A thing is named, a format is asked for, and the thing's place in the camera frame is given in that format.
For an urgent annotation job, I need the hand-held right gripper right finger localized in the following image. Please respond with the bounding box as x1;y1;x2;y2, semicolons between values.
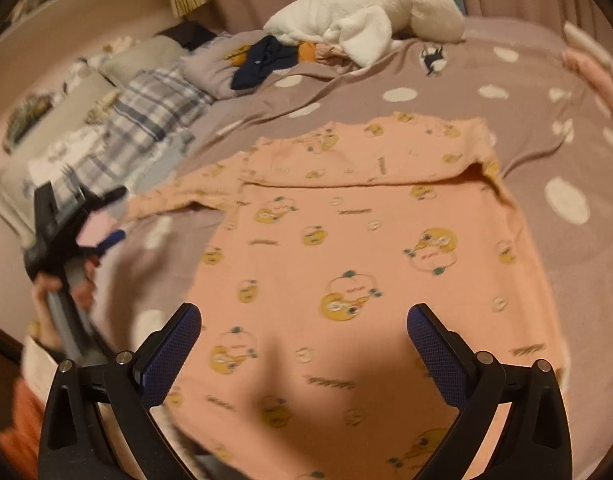
407;303;573;480

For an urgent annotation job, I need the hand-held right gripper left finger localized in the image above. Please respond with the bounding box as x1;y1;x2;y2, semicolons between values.
39;302;203;480

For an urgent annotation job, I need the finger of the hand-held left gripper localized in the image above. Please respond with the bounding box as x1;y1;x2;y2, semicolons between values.
79;229;128;257
85;186;130;212

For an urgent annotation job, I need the pink printed shirt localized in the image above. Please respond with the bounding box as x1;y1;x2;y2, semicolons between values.
124;112;569;480

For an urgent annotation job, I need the person's left hand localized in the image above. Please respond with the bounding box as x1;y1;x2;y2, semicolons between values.
31;257;98;312

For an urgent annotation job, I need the white printed cloth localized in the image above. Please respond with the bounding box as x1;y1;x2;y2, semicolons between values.
29;125;112;186

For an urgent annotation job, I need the blue white plaid cloth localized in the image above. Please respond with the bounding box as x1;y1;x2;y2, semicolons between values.
51;65;212;201

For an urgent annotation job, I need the floral patterned cloth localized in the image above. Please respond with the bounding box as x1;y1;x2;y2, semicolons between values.
6;92;54;153

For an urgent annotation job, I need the beige pillow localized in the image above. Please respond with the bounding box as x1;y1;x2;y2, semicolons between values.
99;35;187;86

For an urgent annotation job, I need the grey folded blanket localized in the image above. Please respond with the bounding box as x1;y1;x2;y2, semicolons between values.
182;30;287;102

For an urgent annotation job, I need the red-orange cloth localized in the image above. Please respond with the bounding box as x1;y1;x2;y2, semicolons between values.
0;380;44;480

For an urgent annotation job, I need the dark cloth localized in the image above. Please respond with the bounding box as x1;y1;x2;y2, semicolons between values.
156;20;218;52

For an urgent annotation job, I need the cream wooden shelf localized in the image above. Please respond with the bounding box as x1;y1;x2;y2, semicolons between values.
0;0;183;83

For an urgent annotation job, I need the navy cloth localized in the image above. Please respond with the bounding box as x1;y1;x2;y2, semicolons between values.
230;37;300;92

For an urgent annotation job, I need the orange cloth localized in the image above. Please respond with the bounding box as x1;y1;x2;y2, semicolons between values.
231;42;318;68

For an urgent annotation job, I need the mauve dotted bedsheet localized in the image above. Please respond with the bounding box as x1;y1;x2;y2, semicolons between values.
91;15;613;480

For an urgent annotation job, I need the white plush toy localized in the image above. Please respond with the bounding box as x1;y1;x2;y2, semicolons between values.
263;0;467;68

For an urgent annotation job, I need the pink white cloth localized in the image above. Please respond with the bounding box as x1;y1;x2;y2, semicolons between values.
561;20;613;111

